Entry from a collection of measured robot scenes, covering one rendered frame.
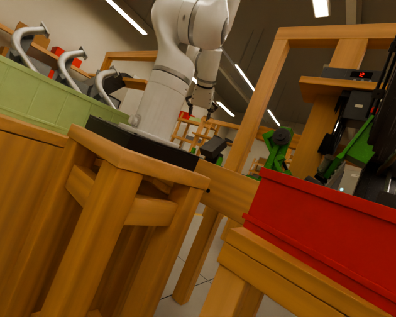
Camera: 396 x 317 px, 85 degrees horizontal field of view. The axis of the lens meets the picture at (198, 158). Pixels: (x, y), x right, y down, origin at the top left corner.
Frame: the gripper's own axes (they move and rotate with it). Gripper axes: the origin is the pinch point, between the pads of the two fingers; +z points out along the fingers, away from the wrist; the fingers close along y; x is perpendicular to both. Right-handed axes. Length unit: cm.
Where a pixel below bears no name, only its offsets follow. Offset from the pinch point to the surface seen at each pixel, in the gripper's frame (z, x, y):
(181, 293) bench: 106, 33, -19
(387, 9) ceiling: -96, -439, -190
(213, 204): 10, 44, -22
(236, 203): 6, 44, -29
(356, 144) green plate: -14, 15, -63
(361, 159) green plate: -11, 19, -66
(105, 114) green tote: -2.1, 30.0, 31.5
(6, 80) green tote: -15, 49, 52
